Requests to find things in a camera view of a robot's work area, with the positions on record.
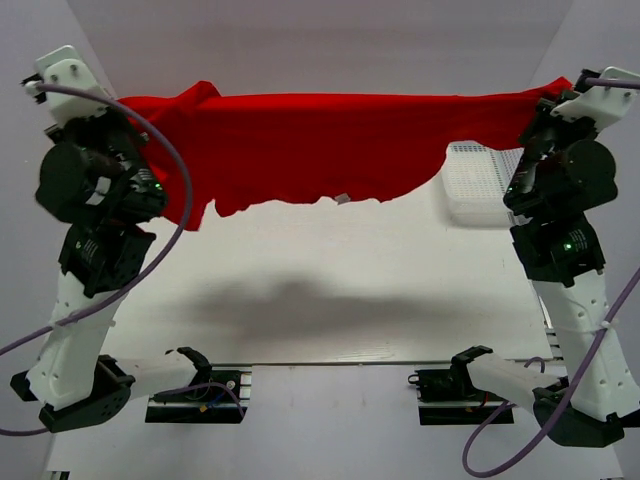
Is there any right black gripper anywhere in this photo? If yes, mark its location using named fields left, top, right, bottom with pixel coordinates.
left=504, top=89, right=605, bottom=209

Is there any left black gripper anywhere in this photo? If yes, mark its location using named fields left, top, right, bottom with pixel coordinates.
left=44, top=96, right=170, bottom=208

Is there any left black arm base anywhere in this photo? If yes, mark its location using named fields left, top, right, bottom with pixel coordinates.
left=145, top=368, right=252, bottom=425

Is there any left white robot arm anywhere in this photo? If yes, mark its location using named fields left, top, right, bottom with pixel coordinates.
left=10, top=109, right=168, bottom=433

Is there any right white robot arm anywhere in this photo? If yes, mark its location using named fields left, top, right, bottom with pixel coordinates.
left=450, top=90, right=639, bottom=448

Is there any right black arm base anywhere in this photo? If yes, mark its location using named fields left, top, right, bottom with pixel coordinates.
left=407, top=368, right=503, bottom=426

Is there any folded red t-shirt stack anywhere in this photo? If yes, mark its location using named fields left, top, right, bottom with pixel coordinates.
left=145, top=143, right=186, bottom=202

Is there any white plastic mesh basket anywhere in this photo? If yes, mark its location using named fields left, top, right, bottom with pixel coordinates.
left=440, top=141, right=523, bottom=229

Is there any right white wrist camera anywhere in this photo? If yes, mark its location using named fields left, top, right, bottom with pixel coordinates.
left=550, top=66, right=639, bottom=133

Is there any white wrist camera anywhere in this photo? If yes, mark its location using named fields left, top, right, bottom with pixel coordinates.
left=21, top=45, right=109, bottom=128
left=550, top=66, right=639, bottom=133

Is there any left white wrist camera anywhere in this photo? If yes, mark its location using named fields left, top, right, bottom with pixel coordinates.
left=21, top=45, right=109, bottom=128

